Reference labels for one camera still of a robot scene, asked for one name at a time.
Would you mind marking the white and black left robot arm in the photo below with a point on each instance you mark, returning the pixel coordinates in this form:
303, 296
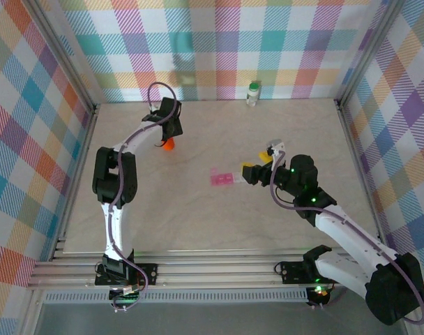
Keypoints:
123, 227

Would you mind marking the aluminium mounting rail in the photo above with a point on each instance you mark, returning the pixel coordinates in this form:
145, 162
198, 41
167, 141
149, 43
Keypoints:
215, 268

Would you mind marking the white pill bottle green label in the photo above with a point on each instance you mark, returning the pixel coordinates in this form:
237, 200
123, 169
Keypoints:
252, 96

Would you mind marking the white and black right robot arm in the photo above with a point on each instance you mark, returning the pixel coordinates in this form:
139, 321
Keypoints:
341, 237

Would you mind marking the aluminium table side rail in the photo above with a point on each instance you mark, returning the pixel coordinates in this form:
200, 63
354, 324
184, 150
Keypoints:
77, 181
360, 174

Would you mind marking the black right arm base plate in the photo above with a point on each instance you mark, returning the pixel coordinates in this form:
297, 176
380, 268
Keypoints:
292, 274

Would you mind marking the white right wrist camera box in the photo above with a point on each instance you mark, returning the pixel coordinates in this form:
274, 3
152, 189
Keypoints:
275, 146

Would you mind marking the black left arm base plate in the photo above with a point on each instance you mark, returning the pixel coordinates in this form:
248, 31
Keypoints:
152, 268

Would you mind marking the aluminium frame post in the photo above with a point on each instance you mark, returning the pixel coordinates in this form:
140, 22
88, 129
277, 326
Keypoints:
66, 56
367, 52

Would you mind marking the orange pill bottle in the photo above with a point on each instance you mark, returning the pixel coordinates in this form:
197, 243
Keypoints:
169, 144

